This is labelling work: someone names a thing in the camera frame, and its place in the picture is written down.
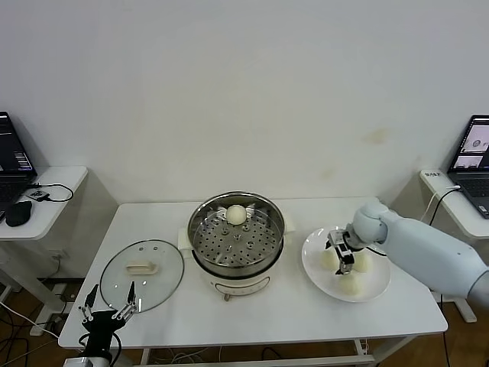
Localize black hub cable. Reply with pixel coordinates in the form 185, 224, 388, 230
26, 182, 74, 203

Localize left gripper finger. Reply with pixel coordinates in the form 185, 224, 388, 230
78, 284, 99, 323
112, 281, 138, 320

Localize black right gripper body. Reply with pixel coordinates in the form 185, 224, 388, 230
326, 227, 363, 256

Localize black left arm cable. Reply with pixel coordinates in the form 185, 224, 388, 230
78, 331, 123, 366

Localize round glass pot lid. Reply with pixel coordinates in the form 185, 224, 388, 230
99, 239, 186, 314

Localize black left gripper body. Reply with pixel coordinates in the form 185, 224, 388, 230
82, 309, 129, 356

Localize grey laptop image windows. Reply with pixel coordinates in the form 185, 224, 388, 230
445, 114, 489, 220

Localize white table frame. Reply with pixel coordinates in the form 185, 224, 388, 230
139, 336, 377, 367

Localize cream electric cooker pot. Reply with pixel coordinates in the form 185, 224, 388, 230
176, 213, 297, 303

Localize white cable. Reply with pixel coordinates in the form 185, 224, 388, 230
418, 184, 462, 227

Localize stainless steel steamer basket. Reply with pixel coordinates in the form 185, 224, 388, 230
186, 192, 286, 274

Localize black computer mouse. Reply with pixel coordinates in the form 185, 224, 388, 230
4, 200, 34, 228

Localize black laptop dark screen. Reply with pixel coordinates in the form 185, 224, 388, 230
0, 111, 38, 221

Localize small black hub device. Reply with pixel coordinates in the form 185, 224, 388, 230
25, 189, 51, 203

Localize white round plate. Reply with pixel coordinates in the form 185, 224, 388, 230
300, 225, 393, 304

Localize white steamed baozi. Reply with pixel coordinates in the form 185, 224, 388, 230
353, 254, 374, 273
338, 273, 364, 297
226, 205, 248, 226
319, 250, 341, 271

